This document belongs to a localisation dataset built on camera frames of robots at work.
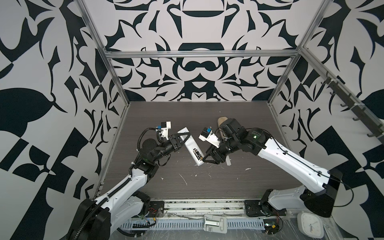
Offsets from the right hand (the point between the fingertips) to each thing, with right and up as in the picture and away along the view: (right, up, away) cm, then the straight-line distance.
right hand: (206, 155), depth 67 cm
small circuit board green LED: (+31, -34, +4) cm, 46 cm away
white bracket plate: (+4, -31, +2) cm, 32 cm away
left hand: (-6, +10, +1) cm, 12 cm away
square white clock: (+47, -31, +1) cm, 56 cm away
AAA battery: (-5, 0, 0) cm, 5 cm away
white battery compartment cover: (+15, -9, +23) cm, 29 cm away
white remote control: (-6, +3, +2) cm, 7 cm away
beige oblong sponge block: (+14, +15, +42) cm, 46 cm away
